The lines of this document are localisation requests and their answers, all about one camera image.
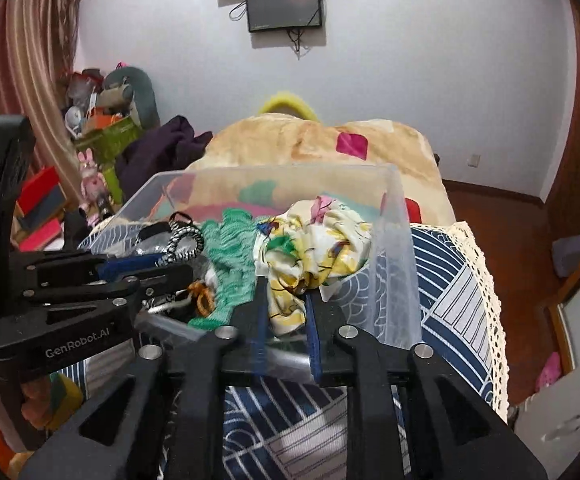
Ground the beige blanket with pink squares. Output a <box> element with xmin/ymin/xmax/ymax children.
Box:
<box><xmin>185</xmin><ymin>113</ymin><xmax>457</xmax><ymax>227</ymax></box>

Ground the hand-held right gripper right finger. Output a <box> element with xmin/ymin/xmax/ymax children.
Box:
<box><xmin>305</xmin><ymin>292</ymin><xmax>552</xmax><ymax>480</ymax></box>

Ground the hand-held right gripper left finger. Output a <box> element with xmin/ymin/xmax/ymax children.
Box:
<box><xmin>18</xmin><ymin>277</ymin><xmax>271</xmax><ymax>480</ymax></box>

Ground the green cardboard box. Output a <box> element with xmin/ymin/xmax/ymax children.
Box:
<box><xmin>76</xmin><ymin>115</ymin><xmax>144</xmax><ymax>202</ymax></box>

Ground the clear plastic storage box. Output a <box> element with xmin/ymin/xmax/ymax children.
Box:
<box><xmin>78</xmin><ymin>162</ymin><xmax>423</xmax><ymax>362</ymax></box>

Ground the white cabinet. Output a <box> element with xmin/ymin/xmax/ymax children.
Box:
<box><xmin>512</xmin><ymin>279</ymin><xmax>580</xmax><ymax>462</ymax></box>

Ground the dark purple cloth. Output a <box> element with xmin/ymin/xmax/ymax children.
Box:
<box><xmin>114</xmin><ymin>115</ymin><xmax>215</xmax><ymax>207</ymax></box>

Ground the black white braided cord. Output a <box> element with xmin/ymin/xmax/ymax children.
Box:
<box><xmin>162</xmin><ymin>212</ymin><xmax>206</xmax><ymax>267</ymax></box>

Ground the green yellow block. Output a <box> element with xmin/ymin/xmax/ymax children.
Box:
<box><xmin>44</xmin><ymin>372</ymin><xmax>85</xmax><ymax>432</ymax></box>

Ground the grey green plush pillow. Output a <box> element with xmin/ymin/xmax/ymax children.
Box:
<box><xmin>104</xmin><ymin>65</ymin><xmax>161</xmax><ymax>129</ymax></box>

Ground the navy white patterned bedcover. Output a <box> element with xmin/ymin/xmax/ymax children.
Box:
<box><xmin>54</xmin><ymin>222</ymin><xmax>477</xmax><ymax>480</ymax></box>

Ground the silver metal clip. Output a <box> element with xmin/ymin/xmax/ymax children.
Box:
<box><xmin>146</xmin><ymin>294</ymin><xmax>191</xmax><ymax>317</ymax></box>

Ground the striped brown curtain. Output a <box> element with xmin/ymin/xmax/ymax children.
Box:
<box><xmin>0</xmin><ymin>0</ymin><xmax>89</xmax><ymax>207</ymax></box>

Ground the red box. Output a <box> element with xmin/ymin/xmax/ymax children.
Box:
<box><xmin>16</xmin><ymin>165</ymin><xmax>66</xmax><ymax>222</ymax></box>
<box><xmin>16</xmin><ymin>219</ymin><xmax>66</xmax><ymax>254</ymax></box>

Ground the pink bunny toy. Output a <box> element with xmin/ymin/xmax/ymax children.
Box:
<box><xmin>76</xmin><ymin>148</ymin><xmax>104</xmax><ymax>202</ymax></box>

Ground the yellow white floral cloth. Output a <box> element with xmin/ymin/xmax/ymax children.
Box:
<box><xmin>252</xmin><ymin>197</ymin><xmax>375</xmax><ymax>337</ymax></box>

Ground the grey cushion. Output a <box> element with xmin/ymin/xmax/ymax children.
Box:
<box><xmin>551</xmin><ymin>231</ymin><xmax>580</xmax><ymax>279</ymax></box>

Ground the orange hair tie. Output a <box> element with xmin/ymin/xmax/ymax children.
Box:
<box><xmin>189</xmin><ymin>282</ymin><xmax>216</xmax><ymax>314</ymax></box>

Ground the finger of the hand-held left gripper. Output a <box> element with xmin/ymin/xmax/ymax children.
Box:
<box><xmin>0</xmin><ymin>263</ymin><xmax>195</xmax><ymax>377</ymax></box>
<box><xmin>10</xmin><ymin>249</ymin><xmax>167</xmax><ymax>290</ymax></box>

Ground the pink slipper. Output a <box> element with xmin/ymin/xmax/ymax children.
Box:
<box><xmin>534</xmin><ymin>352</ymin><xmax>563</xmax><ymax>394</ymax></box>

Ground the small black wall monitor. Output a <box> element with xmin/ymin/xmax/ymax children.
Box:
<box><xmin>244</xmin><ymin>0</ymin><xmax>325</xmax><ymax>34</ymax></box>

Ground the green knit cloth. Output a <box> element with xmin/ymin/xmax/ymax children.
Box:
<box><xmin>187</xmin><ymin>207</ymin><xmax>267</xmax><ymax>332</ymax></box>

